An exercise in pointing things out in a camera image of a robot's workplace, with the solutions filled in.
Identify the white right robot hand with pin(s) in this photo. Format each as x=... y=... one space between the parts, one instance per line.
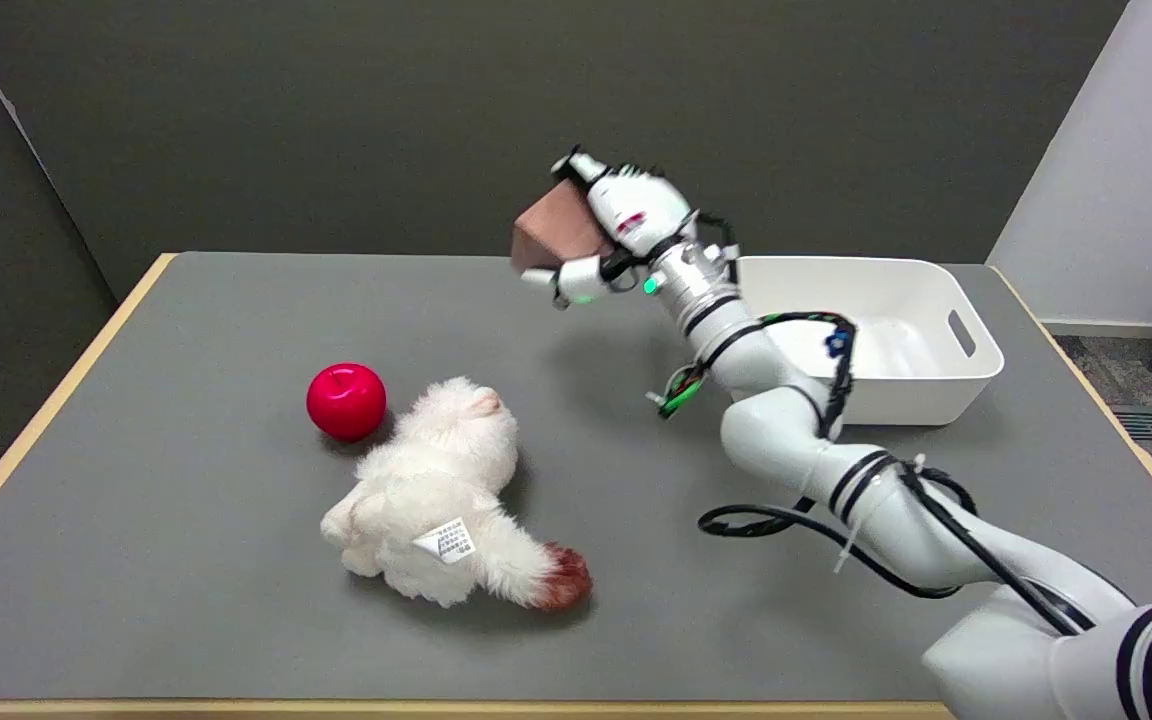
x=636 y=212

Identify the brown wooden cube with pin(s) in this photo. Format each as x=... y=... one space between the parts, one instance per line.
x=558 y=234

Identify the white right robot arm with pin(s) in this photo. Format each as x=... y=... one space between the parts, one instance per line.
x=836 y=470

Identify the white plastic box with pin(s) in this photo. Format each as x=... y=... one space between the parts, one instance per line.
x=896 y=340

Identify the red toy apple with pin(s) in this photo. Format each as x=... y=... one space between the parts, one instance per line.
x=346 y=401

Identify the white plush toy animal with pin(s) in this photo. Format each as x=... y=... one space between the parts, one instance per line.
x=436 y=500

